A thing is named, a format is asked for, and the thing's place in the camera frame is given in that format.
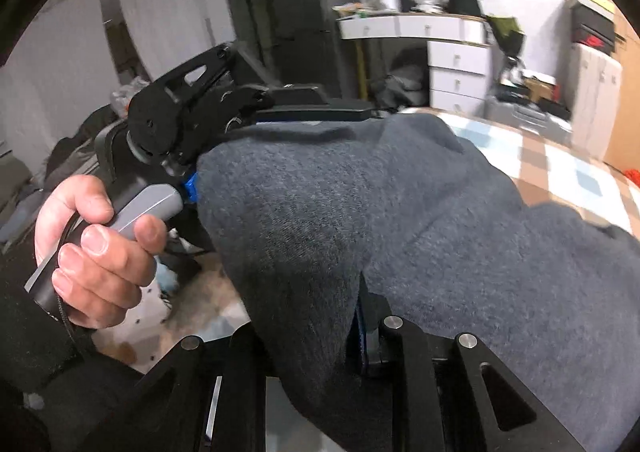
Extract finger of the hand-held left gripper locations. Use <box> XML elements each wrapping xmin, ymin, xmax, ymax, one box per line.
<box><xmin>149</xmin><ymin>43</ymin><xmax>378</xmax><ymax>125</ymax></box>
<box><xmin>165</xmin><ymin>152</ymin><xmax>202</xmax><ymax>205</ymax></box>

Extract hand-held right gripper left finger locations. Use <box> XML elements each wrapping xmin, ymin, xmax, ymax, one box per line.
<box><xmin>92</xmin><ymin>324</ymin><xmax>273</xmax><ymax>452</ymax></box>

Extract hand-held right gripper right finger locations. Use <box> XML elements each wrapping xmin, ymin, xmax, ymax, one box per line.
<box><xmin>345</xmin><ymin>282</ymin><xmax>588</xmax><ymax>452</ymax></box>

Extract dark grey fleece garment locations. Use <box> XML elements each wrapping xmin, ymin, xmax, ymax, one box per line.
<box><xmin>195</xmin><ymin>112</ymin><xmax>640</xmax><ymax>452</ymax></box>

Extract person's left forearm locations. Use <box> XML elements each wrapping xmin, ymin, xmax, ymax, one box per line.
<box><xmin>0</xmin><ymin>252</ymin><xmax>151</xmax><ymax>452</ymax></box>

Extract person's left hand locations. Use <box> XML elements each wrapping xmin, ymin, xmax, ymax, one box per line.
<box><xmin>34</xmin><ymin>175</ymin><xmax>168</xmax><ymax>330</ymax></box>

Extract yellow pole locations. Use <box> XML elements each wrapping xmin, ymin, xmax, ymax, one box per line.
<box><xmin>356</xmin><ymin>39</ymin><xmax>369</xmax><ymax>98</ymax></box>

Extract tall black cabinet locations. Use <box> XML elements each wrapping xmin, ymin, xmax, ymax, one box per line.
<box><xmin>215</xmin><ymin>0</ymin><xmax>362</xmax><ymax>100</ymax></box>

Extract dark bag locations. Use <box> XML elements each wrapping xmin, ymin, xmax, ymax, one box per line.
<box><xmin>375</xmin><ymin>49</ymin><xmax>431</xmax><ymax>110</ymax></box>

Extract white desk with drawers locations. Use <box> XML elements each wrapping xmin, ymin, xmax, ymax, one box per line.
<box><xmin>337</xmin><ymin>12</ymin><xmax>493</xmax><ymax>115</ymax></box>

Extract green bag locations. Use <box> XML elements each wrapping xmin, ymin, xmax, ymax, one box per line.
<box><xmin>487</xmin><ymin>14</ymin><xmax>527</xmax><ymax>58</ymax></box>

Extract silver tool case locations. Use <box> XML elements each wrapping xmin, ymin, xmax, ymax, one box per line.
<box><xmin>487</xmin><ymin>94</ymin><xmax>576</xmax><ymax>133</ymax></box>

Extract checkered blanket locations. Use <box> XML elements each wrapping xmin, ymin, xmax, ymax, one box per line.
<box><xmin>400</xmin><ymin>107</ymin><xmax>640</xmax><ymax>243</ymax></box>

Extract light grey metal cabinet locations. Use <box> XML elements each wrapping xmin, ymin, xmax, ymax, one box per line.
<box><xmin>567</xmin><ymin>39</ymin><xmax>623</xmax><ymax>158</ymax></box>

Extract stacked shoe boxes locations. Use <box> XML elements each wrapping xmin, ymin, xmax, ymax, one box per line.
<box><xmin>569</xmin><ymin>0</ymin><xmax>619</xmax><ymax>52</ymax></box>

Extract brown wooden panel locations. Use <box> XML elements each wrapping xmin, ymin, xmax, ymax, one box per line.
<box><xmin>602</xmin><ymin>7</ymin><xmax>640</xmax><ymax>173</ymax></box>

